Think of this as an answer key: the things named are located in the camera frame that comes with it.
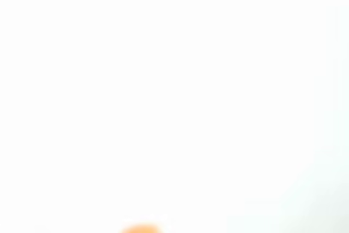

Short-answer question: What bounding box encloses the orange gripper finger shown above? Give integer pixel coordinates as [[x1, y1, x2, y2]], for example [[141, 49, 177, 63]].
[[118, 223, 165, 233]]

